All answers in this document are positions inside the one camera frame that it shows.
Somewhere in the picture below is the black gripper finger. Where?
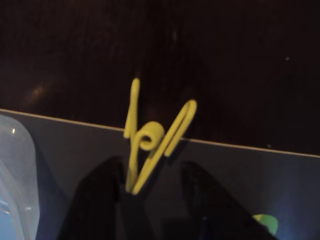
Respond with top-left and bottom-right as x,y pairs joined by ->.
180,161 -> 277,240
56,154 -> 163,240

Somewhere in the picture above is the yellow wire clip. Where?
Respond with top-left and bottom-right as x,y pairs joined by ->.
123,77 -> 198,196

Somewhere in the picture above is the clear plastic square container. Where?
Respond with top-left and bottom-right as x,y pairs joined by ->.
0,112 -> 41,240

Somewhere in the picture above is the grey mouse mat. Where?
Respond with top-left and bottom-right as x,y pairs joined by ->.
0,108 -> 320,240

